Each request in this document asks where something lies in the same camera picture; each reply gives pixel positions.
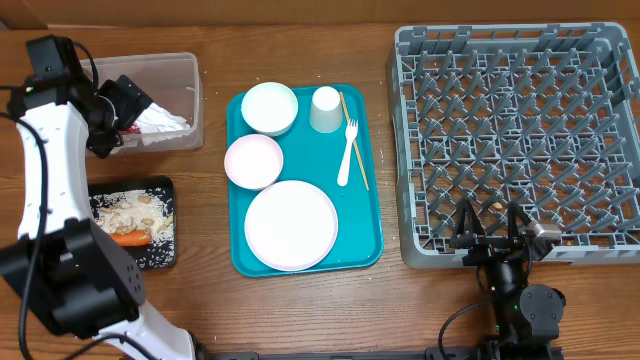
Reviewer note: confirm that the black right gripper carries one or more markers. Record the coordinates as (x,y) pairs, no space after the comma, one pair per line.
(486,246)

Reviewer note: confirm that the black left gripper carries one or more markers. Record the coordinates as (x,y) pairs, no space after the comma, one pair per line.
(130,99)

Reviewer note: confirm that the red snack wrapper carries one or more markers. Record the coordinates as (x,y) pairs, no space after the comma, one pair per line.
(133,129)

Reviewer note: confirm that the white napkin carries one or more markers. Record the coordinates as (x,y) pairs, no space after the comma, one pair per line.
(155,121)

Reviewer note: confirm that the pink bowl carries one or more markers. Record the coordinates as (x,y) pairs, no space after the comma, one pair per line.
(253,162)

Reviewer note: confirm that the pale green bowl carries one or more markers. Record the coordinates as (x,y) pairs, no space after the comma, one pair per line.
(270,108)

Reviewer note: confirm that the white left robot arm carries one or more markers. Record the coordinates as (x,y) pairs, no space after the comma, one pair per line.
(67,271)

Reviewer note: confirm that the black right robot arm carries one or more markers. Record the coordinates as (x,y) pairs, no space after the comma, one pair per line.
(527,315)

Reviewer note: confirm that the black food-waste tray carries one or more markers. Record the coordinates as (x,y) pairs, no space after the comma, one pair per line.
(150,220)

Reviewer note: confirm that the grey dishwasher rack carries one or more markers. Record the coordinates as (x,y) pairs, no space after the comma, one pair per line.
(543,115)

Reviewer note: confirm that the clear plastic bin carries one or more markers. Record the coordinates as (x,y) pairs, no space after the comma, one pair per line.
(172,81)

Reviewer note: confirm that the rice and peanuts pile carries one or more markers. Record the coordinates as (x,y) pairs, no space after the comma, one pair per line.
(135,210)

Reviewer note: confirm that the orange carrot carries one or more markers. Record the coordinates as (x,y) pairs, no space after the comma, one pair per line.
(134,238)

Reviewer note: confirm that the white plastic fork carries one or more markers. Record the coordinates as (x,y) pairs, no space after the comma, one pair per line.
(346,155)

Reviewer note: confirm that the white upside-down cup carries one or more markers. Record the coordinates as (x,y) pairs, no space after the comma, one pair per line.
(326,114)

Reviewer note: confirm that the wooden chopstick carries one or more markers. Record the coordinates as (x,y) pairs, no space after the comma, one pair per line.
(355,144)

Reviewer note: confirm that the large white plate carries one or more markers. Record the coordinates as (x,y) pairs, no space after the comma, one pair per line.
(291,225)

